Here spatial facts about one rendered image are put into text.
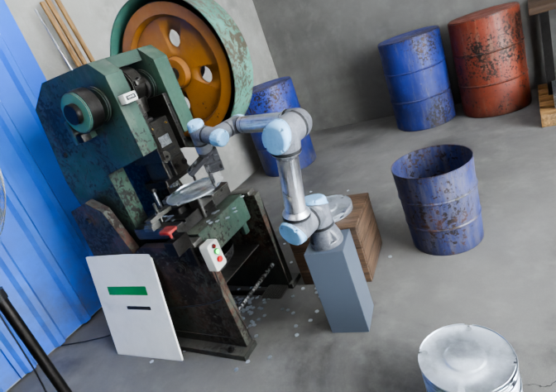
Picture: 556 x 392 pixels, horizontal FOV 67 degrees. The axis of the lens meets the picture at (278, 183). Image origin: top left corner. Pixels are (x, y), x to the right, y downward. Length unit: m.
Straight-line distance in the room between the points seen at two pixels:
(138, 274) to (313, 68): 3.63
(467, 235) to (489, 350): 0.93
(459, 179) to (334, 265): 0.79
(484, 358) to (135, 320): 1.72
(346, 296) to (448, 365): 0.59
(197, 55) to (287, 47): 3.13
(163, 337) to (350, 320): 0.99
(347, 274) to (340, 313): 0.23
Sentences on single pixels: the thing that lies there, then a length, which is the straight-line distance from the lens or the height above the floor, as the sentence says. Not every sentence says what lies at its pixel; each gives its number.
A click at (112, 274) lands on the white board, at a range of 2.47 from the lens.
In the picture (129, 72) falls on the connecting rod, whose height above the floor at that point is 1.41.
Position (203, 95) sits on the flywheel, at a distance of 2.34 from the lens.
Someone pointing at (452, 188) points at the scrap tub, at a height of 0.39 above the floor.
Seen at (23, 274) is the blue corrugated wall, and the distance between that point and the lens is 3.05.
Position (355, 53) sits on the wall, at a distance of 5.04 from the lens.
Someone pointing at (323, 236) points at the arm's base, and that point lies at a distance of 1.82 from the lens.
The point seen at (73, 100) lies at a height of 1.38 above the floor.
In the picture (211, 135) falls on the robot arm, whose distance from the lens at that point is 1.78.
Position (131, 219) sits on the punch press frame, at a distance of 2.26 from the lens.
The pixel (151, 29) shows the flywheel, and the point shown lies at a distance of 2.45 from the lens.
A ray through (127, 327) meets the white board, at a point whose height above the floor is 0.17.
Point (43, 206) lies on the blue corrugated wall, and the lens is 3.10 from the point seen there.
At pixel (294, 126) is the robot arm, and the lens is 1.50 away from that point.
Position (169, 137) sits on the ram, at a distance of 2.13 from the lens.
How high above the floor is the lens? 1.39
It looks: 20 degrees down
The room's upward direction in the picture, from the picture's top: 20 degrees counter-clockwise
